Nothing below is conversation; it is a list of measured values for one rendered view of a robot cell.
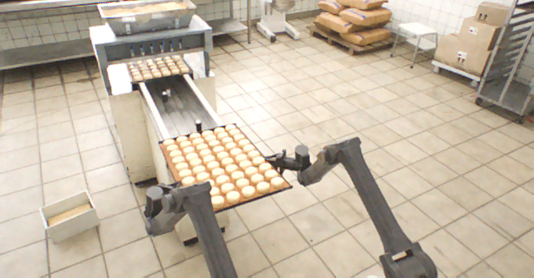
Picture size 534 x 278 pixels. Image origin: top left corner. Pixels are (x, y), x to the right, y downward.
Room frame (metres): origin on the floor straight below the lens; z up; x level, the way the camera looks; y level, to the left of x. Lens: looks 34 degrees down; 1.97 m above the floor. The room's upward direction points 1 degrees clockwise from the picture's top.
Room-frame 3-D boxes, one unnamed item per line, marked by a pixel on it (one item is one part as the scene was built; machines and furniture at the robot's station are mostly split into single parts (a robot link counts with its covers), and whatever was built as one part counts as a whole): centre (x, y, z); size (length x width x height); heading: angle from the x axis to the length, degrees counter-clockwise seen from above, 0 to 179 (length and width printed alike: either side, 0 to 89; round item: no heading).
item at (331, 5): (5.70, -1.17, 0.47); 0.72 x 0.42 x 0.17; 120
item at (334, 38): (5.46, -1.28, 0.06); 1.20 x 0.80 x 0.11; 32
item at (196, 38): (2.34, 0.76, 1.01); 0.72 x 0.33 x 0.34; 117
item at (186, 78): (2.51, 0.68, 0.87); 2.01 x 0.03 x 0.07; 27
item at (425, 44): (4.72, -2.02, 0.23); 0.45 x 0.45 x 0.46; 22
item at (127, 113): (2.77, 0.97, 0.42); 1.28 x 0.72 x 0.84; 27
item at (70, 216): (1.71, 1.31, 0.08); 0.30 x 0.22 x 0.16; 127
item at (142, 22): (2.34, 0.76, 1.25); 0.56 x 0.29 x 0.14; 117
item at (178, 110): (1.89, 0.53, 0.45); 0.70 x 0.34 x 0.90; 27
